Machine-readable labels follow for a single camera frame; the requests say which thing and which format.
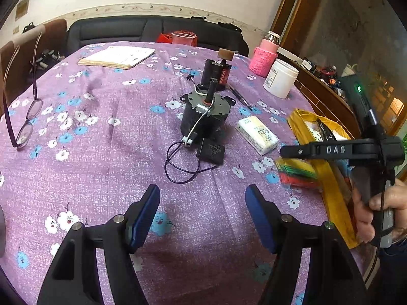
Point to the purple floral tablecloth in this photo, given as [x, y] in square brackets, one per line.
[111, 171]

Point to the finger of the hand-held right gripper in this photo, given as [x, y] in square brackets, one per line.
[334, 150]

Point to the white green kettle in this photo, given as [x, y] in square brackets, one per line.
[348, 71]

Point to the person's right hand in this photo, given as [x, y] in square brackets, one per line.
[362, 222]

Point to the black pen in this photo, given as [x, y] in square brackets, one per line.
[241, 99]

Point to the black foil packet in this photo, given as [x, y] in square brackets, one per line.
[324, 130]

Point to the yellow cardboard box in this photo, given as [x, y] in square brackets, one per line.
[330, 181]

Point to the large black motor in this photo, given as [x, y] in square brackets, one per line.
[203, 117]

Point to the pink sleeved bottle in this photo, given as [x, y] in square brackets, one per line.
[262, 58]

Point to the white plastic jar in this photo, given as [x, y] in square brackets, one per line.
[281, 79]

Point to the black leather sofa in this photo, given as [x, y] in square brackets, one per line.
[111, 30]

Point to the cream tissue pack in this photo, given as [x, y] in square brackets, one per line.
[257, 135]

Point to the black bag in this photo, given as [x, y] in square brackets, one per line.
[229, 27]

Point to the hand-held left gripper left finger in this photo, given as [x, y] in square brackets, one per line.
[146, 219]

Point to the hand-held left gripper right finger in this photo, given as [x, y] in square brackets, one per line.
[260, 219]

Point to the purple framed glasses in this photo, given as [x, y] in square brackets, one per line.
[24, 135]

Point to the clear plastic cup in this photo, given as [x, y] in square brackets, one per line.
[182, 39]

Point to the wooden cabinet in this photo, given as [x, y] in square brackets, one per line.
[324, 101]

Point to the red shopping bag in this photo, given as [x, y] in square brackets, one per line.
[163, 38]

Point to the small colourful stick pack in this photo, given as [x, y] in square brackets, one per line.
[297, 176]

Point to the white paper booklet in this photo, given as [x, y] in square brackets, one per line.
[117, 56]

